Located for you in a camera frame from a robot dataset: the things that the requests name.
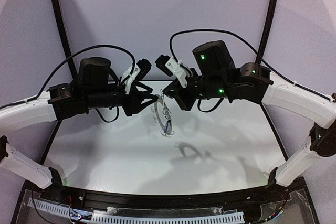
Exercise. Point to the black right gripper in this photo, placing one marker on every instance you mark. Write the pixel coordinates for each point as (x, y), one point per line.
(184, 96)

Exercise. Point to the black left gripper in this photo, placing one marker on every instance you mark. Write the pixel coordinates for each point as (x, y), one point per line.
(130, 100)

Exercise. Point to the perforated metal key ring disc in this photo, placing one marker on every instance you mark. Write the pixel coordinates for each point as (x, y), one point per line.
(161, 114)

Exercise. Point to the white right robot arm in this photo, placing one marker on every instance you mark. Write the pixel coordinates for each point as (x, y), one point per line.
(218, 77)

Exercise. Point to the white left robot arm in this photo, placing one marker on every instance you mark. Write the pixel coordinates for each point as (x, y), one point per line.
(96, 86)

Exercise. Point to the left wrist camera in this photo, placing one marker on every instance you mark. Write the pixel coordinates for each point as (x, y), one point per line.
(135, 73)

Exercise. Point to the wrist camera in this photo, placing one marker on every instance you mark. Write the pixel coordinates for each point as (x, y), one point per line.
(176, 68)
(135, 73)

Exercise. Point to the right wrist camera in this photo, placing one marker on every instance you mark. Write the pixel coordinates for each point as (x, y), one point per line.
(176, 68)

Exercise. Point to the white slotted cable duct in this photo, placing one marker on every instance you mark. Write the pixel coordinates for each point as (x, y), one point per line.
(128, 215)

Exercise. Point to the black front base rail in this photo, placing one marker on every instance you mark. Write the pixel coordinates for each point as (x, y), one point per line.
(245, 199)

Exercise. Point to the left black frame post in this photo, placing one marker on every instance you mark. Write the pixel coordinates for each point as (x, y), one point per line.
(61, 27)

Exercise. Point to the black frame post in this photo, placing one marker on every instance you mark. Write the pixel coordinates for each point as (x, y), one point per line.
(267, 27)
(61, 27)

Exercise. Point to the right black frame post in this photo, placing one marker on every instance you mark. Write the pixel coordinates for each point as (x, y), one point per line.
(267, 27)

